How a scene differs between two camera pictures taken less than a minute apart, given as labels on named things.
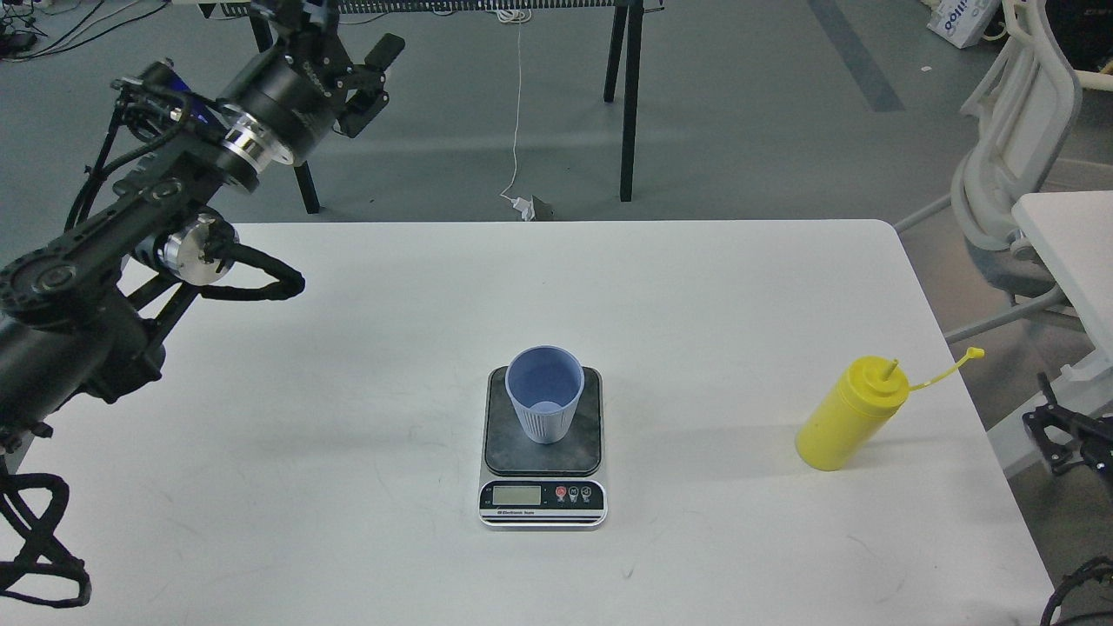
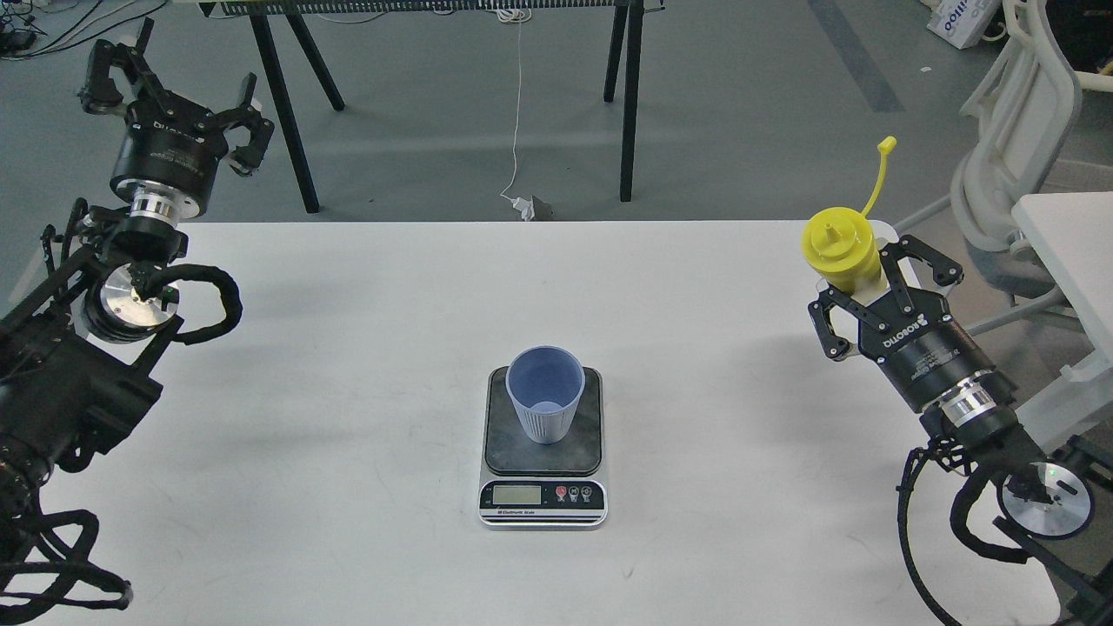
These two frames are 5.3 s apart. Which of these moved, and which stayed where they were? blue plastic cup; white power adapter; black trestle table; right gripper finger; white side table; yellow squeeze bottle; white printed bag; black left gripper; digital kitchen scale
Moved: yellow squeeze bottle; black left gripper; right gripper finger
Stayed: blue plastic cup; white printed bag; white side table; white power adapter; digital kitchen scale; black trestle table
